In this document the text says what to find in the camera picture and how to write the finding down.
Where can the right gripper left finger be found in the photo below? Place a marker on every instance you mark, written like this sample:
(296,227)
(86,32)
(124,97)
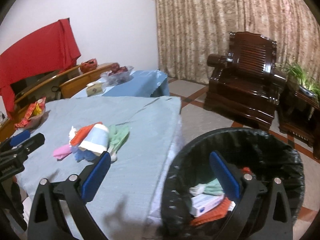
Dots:
(47,220)

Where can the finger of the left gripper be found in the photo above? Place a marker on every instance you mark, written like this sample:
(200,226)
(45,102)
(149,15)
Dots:
(19,138)

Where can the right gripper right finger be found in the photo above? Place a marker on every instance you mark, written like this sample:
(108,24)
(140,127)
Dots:
(261,211)

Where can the pink paper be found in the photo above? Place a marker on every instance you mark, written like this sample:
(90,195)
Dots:
(62,152)

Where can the white tissue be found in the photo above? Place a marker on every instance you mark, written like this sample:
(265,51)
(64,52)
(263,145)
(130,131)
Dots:
(72,133)

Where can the white medicine box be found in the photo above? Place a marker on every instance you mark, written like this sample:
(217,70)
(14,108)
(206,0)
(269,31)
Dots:
(203,203)

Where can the green rubber glove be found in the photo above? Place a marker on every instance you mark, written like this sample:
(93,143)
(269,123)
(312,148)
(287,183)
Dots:
(118,134)

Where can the blue plastic bag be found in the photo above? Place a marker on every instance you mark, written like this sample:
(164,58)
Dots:
(80,155)

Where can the black lined trash bin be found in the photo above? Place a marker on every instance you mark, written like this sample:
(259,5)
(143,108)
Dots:
(262,175)

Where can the snack tray with red packets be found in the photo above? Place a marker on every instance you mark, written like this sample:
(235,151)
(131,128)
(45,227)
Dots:
(33,115)

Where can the wooden cabinet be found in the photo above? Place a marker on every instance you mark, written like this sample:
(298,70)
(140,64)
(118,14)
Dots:
(54,86)

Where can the tissue box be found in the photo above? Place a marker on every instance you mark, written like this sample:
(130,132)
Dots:
(95,88)

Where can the red cloth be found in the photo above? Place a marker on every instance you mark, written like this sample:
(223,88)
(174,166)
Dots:
(52,47)

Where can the glass fruit bowl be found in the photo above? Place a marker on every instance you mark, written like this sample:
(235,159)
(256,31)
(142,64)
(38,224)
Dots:
(117,75)

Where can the dark wooden side table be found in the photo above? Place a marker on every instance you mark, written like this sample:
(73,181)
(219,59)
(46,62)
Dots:
(298,116)

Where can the light grey-blue tablecloth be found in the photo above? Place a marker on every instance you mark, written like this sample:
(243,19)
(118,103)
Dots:
(122,203)

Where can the dark wooden armchair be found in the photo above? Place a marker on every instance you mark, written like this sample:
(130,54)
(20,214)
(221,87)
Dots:
(245,82)

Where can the potted green plant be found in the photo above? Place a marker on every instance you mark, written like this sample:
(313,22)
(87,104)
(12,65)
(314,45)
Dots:
(301,80)

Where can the blue tablecloth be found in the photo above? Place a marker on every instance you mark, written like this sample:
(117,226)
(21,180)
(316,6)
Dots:
(143,83)

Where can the beige patterned curtain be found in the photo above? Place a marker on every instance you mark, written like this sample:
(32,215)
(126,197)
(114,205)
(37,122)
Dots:
(190,30)

